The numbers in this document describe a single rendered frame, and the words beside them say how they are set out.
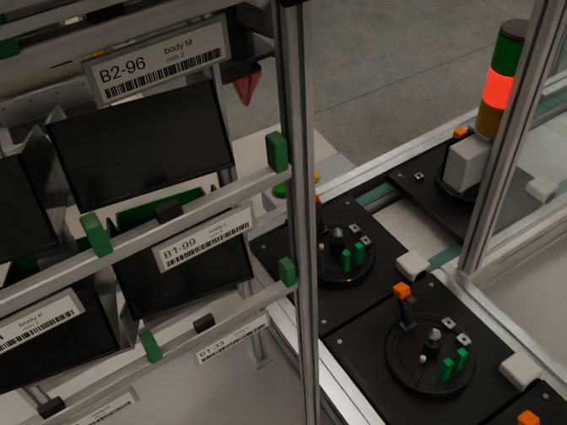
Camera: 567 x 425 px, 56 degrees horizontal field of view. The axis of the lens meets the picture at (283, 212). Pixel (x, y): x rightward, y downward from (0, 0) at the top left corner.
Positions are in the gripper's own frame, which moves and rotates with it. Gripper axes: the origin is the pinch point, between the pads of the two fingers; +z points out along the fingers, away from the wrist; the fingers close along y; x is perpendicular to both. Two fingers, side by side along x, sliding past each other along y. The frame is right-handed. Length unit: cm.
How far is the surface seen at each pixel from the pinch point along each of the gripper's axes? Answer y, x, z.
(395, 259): 13.9, -25.5, 26.9
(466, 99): 171, 92, 122
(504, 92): 22.6, -32.9, -9.7
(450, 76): 180, 113, 121
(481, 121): 22.0, -30.8, -4.0
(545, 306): 36, -44, 38
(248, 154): 11.5, 28.2, 36.9
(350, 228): 9.8, -17.2, 23.4
